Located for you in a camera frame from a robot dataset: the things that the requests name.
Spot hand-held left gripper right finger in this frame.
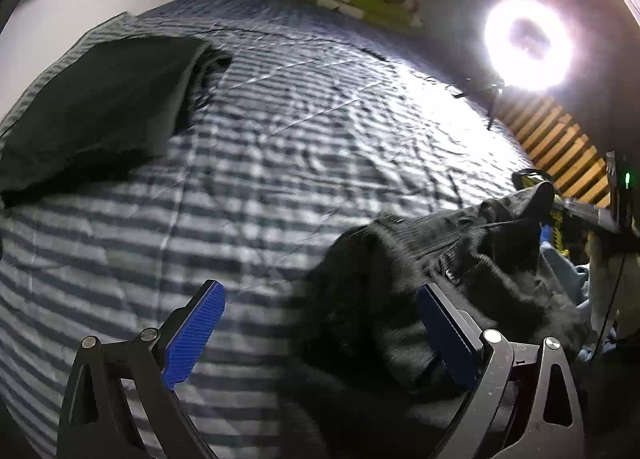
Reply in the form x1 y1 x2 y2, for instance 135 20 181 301
416 283 586 459

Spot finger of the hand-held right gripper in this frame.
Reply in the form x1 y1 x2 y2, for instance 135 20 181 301
550 196 621 232

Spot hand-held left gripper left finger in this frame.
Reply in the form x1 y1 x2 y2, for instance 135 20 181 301
56 279 227 459

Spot dark grey knit shorts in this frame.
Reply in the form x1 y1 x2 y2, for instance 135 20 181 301
295 182 596 459

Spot folded dark pants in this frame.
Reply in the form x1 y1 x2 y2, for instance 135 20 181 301
0 36 233 207

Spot person's right hand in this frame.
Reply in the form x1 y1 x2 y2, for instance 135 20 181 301
589 233 640 325

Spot yellow black garment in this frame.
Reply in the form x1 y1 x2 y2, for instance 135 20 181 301
512 168 571 260

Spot light blue garment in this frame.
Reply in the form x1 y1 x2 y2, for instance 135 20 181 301
540 226 603 357

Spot striped bed blanket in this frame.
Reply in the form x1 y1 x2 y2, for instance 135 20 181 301
0 0 536 459

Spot black cable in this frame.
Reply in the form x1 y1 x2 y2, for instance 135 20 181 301
592 251 627 357

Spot ring light stand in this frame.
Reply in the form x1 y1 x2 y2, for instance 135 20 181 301
452 79 507 131

